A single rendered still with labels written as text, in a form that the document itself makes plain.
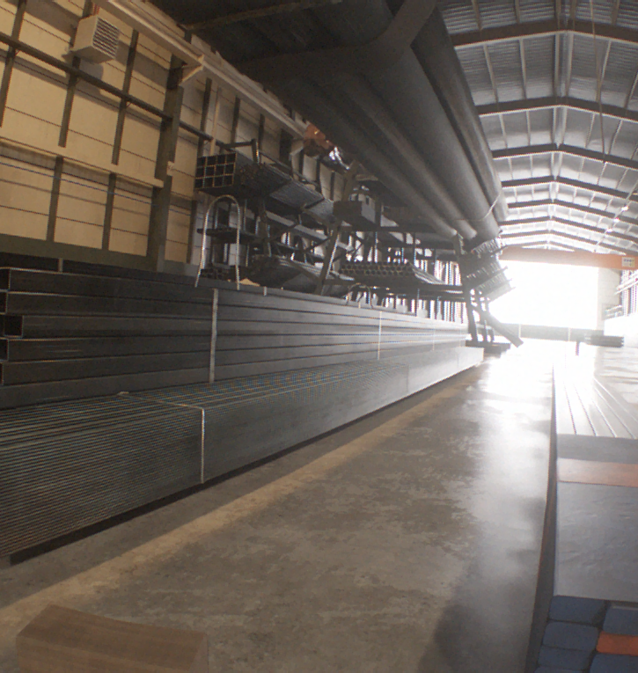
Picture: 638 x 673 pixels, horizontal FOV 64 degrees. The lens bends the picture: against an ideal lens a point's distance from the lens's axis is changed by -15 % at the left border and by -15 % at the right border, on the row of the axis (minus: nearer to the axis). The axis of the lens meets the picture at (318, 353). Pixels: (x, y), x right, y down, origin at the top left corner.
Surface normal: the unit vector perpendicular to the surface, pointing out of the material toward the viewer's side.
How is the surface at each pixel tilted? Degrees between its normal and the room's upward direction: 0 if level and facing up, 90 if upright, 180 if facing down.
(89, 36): 90
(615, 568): 0
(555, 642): 90
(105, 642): 2
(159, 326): 90
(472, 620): 0
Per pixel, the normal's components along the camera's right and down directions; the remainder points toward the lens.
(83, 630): 0.08, -1.00
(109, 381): 0.93, 0.07
